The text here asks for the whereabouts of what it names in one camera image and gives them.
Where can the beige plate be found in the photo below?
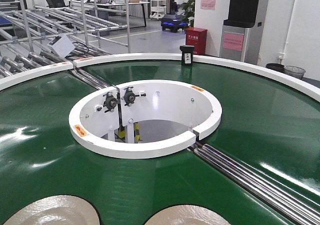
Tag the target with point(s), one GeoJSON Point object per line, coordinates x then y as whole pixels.
{"type": "Point", "coordinates": [56, 210]}
{"type": "Point", "coordinates": [186, 214]}

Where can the white shelf cart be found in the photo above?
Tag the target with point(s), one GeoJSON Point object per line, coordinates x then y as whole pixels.
{"type": "Point", "coordinates": [158, 9]}

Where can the black number sign holder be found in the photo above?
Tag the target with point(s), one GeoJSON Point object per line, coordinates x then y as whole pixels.
{"type": "Point", "coordinates": [187, 54]}

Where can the red fire extinguisher box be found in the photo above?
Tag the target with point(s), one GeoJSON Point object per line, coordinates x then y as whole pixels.
{"type": "Point", "coordinates": [196, 37]}

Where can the blue-lit mobile robot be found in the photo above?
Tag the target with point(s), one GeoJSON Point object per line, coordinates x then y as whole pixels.
{"type": "Point", "coordinates": [173, 22]}

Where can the green circular conveyor belt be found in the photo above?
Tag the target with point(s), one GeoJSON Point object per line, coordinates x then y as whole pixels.
{"type": "Point", "coordinates": [267, 126]}

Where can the green potted plant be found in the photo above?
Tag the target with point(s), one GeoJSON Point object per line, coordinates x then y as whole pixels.
{"type": "Point", "coordinates": [188, 16]}

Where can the white box on rollers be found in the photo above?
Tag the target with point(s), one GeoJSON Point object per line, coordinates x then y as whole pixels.
{"type": "Point", "coordinates": [61, 45]}

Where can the black waste bin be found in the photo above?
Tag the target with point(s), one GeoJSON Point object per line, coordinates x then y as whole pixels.
{"type": "Point", "coordinates": [275, 67]}

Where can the mesh waste bin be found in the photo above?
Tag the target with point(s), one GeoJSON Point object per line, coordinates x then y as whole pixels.
{"type": "Point", "coordinates": [294, 71]}

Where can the white outer conveyor rim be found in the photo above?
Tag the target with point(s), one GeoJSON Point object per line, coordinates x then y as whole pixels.
{"type": "Point", "coordinates": [299, 85]}

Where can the steel roller rack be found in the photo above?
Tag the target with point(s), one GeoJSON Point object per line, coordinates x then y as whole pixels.
{"type": "Point", "coordinates": [44, 23]}

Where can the steel conveyor rollers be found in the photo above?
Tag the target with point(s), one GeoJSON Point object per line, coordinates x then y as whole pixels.
{"type": "Point", "coordinates": [284, 203]}

